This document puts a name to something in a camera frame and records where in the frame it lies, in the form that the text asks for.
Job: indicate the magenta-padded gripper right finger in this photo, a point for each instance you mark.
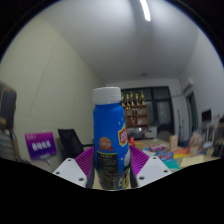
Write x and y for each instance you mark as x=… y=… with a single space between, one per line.
x=151 y=170

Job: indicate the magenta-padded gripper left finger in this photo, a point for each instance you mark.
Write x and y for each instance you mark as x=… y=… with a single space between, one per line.
x=68 y=170

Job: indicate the blue drink bottle white cap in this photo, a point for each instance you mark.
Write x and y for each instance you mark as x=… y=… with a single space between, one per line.
x=108 y=133

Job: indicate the teal book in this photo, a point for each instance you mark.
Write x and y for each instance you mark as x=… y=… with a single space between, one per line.
x=171 y=164

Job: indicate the black office chair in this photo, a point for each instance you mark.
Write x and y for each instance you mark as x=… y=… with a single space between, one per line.
x=70 y=141

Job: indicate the orange standing box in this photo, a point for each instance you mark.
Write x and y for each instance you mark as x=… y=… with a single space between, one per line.
x=173 y=142

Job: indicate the purple sign board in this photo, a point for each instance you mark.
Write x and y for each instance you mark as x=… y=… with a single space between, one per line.
x=40 y=145

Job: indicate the yellow envelope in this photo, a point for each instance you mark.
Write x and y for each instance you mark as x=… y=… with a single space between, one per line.
x=195 y=161

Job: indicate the pink flowers in white pot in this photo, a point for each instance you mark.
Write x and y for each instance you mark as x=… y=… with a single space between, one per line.
x=196 y=140

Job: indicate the wooden shelf unit with trophies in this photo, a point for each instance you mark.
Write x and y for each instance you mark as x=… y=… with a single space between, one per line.
x=136 y=115

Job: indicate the black computer monitor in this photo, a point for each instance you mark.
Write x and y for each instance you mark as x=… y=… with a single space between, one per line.
x=206 y=115

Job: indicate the ceiling tube light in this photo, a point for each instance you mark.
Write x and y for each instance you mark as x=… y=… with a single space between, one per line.
x=145 y=10

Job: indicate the white wall air conditioner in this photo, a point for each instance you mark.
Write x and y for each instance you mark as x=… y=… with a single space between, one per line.
x=186 y=84

